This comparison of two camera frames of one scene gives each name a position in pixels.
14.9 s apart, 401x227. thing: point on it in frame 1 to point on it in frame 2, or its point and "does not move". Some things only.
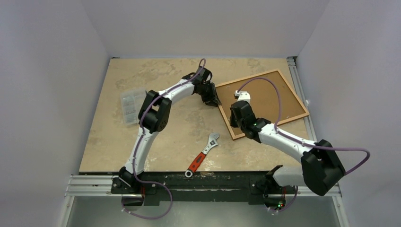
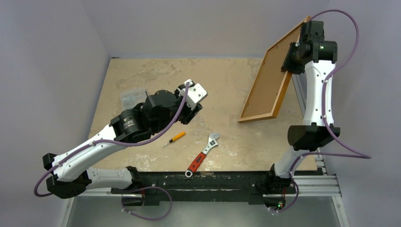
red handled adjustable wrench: x=212 y=143 does not move
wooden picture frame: x=271 y=99 to x=271 y=79
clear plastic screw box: x=132 y=101 does not move
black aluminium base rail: x=151 y=186 does not move
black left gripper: x=212 y=100 to x=189 y=113
